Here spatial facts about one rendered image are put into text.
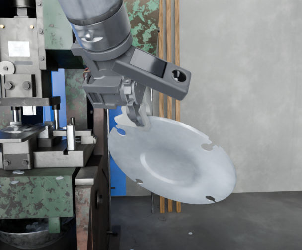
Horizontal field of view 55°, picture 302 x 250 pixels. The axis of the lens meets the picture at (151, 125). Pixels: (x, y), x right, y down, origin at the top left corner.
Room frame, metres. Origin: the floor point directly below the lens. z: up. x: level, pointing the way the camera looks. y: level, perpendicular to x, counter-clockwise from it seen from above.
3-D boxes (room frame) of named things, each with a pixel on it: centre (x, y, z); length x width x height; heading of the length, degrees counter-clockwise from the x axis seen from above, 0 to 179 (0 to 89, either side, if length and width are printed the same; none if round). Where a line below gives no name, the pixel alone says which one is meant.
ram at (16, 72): (1.10, 0.47, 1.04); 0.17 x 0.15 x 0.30; 5
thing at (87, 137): (1.15, 0.31, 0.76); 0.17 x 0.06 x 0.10; 95
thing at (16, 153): (0.97, 0.46, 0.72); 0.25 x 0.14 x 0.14; 5
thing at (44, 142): (1.14, 0.48, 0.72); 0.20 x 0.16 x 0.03; 95
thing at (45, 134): (1.13, 0.47, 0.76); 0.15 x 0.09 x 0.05; 95
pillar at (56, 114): (1.21, 0.40, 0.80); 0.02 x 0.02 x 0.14
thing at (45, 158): (1.14, 0.48, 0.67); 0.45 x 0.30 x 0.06; 95
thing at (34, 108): (1.13, 0.47, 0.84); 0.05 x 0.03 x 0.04; 95
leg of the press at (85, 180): (1.30, 0.22, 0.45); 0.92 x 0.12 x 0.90; 5
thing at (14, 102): (1.14, 0.48, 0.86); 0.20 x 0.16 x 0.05; 95
